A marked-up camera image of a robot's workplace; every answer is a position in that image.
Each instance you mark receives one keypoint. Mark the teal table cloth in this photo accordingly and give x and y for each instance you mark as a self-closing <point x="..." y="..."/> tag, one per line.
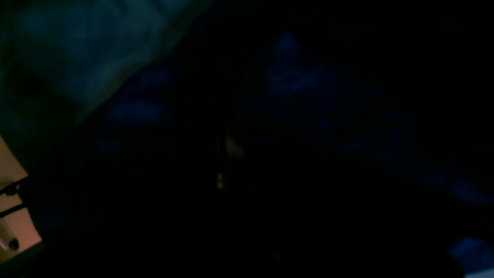
<point x="62" y="58"/>

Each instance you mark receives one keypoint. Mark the blue t-shirt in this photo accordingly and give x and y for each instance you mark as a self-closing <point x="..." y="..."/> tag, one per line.
<point x="367" y="135"/>

